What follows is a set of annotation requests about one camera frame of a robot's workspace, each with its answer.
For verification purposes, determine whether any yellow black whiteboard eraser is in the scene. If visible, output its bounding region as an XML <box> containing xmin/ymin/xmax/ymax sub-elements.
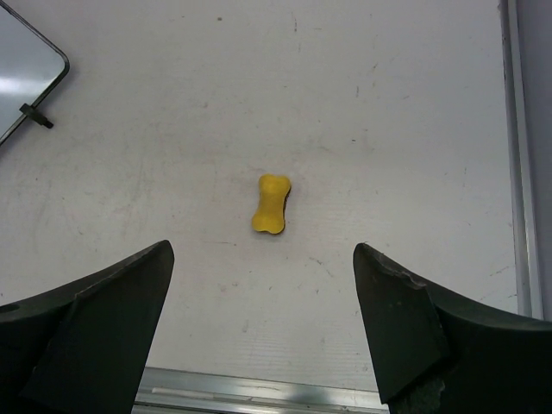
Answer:
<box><xmin>251</xmin><ymin>174</ymin><xmax>292</xmax><ymax>235</ymax></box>

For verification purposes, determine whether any aluminium table frame rail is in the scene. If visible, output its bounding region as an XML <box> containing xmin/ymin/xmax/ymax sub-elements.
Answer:
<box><xmin>143</xmin><ymin>1</ymin><xmax>518</xmax><ymax>395</ymax></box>

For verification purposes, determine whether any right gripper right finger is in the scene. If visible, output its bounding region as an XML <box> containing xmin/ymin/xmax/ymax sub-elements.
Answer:
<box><xmin>353</xmin><ymin>243</ymin><xmax>551</xmax><ymax>413</ymax></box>

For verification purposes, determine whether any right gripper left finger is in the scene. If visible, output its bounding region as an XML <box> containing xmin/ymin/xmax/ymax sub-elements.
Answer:
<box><xmin>1</xmin><ymin>241</ymin><xmax>174</xmax><ymax>413</ymax></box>

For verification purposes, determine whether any small black-framed whiteboard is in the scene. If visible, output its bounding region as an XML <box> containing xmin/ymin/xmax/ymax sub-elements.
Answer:
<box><xmin>1</xmin><ymin>2</ymin><xmax>70</xmax><ymax>142</ymax></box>

